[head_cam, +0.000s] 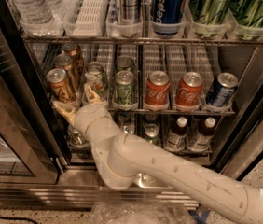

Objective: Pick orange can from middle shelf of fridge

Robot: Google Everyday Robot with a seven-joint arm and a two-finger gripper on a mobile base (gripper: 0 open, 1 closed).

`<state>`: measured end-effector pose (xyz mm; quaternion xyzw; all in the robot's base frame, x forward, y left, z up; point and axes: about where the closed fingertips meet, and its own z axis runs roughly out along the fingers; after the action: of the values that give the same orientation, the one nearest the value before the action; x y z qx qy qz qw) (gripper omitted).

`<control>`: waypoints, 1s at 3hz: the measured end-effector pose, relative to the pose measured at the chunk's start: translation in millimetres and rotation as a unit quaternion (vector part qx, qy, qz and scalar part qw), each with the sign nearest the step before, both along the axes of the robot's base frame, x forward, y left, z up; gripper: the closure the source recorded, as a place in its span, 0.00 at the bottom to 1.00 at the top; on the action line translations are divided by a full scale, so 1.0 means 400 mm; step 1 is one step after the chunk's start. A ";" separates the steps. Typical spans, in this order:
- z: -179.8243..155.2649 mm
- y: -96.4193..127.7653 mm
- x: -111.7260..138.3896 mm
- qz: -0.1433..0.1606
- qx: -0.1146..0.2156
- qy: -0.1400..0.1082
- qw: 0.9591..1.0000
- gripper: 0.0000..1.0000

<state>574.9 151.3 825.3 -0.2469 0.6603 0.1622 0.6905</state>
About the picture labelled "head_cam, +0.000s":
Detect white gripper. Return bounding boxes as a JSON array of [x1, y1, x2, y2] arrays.
[[53, 83, 119, 141]]

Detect orange soda can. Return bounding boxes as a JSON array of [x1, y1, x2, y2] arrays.
[[53, 53, 79, 91], [46, 68, 76, 103], [61, 43, 84, 76]]

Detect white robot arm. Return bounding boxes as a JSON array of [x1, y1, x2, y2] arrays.
[[53, 92, 263, 224]]

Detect white green patterned can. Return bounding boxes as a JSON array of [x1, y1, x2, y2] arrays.
[[85, 62, 108, 101]]

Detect silver green can bottom shelf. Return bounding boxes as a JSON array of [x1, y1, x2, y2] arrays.
[[67, 125, 87, 148]]

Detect front green soda can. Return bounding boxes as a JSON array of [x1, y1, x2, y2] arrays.
[[115, 70, 135, 105]]

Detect green soda can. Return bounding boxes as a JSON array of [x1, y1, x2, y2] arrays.
[[115, 70, 135, 105], [115, 55, 135, 73]]

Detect rear green soda can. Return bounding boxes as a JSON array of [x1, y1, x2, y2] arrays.
[[115, 55, 135, 73]]

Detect glass fridge door left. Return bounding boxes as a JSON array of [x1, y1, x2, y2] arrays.
[[0, 0, 59, 184]]

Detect left red Coca-Cola can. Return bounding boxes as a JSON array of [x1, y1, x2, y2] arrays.
[[145, 71, 170, 105]]

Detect red coca-cola can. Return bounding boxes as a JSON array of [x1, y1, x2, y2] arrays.
[[145, 71, 170, 105], [175, 72, 203, 106]]

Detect right red Coca-Cola can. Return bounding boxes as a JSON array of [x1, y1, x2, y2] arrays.
[[175, 72, 203, 106]]

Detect stainless steel fridge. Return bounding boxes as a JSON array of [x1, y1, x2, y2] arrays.
[[0, 0, 263, 210]]

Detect plaid tall can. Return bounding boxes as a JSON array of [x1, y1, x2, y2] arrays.
[[118, 0, 141, 25]]

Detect large blue Pepsi can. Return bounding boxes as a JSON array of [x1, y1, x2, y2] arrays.
[[150, 0, 185, 35]]

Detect blue Pepsi can middle shelf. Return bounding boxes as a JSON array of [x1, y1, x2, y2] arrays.
[[205, 73, 238, 107]]

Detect left green tall can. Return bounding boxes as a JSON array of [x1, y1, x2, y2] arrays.
[[189, 0, 230, 38]]

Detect steel fridge door right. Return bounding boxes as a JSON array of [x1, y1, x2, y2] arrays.
[[222, 119, 263, 180]]

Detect left brown bottle white cap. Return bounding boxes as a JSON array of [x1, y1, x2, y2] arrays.
[[164, 117, 187, 152]]

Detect brown bottle white cap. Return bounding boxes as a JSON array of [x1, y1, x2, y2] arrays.
[[164, 117, 187, 152], [188, 117, 216, 152]]

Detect clear water bottle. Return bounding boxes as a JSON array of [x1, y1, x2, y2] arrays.
[[12, 0, 53, 24]]

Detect right brown bottle white cap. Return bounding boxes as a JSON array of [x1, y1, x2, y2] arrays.
[[188, 117, 216, 152]]

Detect blue tape piece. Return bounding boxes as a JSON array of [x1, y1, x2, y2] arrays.
[[189, 206, 210, 224]]

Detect black cable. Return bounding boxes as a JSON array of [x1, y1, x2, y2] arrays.
[[0, 204, 39, 224]]

